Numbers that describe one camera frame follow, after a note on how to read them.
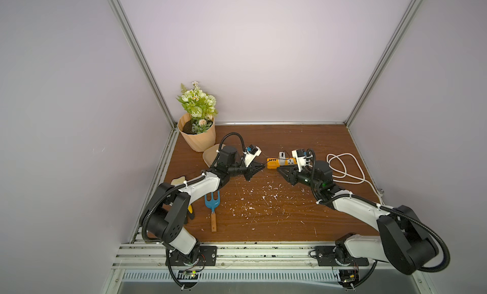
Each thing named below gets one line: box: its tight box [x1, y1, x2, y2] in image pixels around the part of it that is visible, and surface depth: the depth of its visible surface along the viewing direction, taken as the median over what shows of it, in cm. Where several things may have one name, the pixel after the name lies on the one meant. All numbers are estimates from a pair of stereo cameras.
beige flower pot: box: [177, 112, 217, 153], surface depth 97 cm
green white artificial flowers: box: [176, 81, 219, 135], surface depth 94 cm
